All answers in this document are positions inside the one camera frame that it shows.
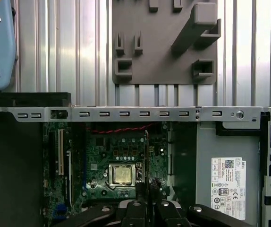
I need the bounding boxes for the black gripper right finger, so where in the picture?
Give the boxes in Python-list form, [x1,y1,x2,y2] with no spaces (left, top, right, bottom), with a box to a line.
[149,183,253,227]

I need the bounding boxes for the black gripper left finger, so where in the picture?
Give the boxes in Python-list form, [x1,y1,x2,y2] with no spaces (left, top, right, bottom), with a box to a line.
[52,182,148,227]

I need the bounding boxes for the CPU socket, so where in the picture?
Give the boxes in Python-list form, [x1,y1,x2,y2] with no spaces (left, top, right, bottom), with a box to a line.
[106,162,139,190]

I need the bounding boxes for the silver CPU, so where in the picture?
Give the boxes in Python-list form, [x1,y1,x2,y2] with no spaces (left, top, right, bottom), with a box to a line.
[111,165,133,185]

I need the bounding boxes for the green motherboard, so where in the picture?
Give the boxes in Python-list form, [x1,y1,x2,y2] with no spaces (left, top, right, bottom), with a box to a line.
[42,122,171,227]

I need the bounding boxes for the grey power supply unit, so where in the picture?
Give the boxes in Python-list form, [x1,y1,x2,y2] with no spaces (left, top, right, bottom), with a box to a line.
[195,122,266,227]

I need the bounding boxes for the beige expansion slot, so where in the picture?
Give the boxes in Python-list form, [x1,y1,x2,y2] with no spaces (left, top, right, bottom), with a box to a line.
[58,129,65,176]

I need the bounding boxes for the black expansion slot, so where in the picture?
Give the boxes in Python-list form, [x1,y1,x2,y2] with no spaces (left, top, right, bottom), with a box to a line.
[47,131,56,177]

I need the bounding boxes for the black open PC case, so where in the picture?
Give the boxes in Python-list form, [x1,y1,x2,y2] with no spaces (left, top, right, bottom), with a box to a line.
[0,92,271,227]

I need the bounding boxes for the grey parts rack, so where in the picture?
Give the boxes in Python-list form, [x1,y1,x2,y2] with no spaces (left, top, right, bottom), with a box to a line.
[111,0,222,86]

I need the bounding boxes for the pale blue teach pendant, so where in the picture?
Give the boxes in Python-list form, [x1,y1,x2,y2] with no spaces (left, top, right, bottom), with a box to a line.
[0,0,17,92]

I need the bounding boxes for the red black twisted wire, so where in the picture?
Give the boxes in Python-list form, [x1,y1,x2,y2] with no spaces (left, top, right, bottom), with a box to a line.
[90,126,158,135]

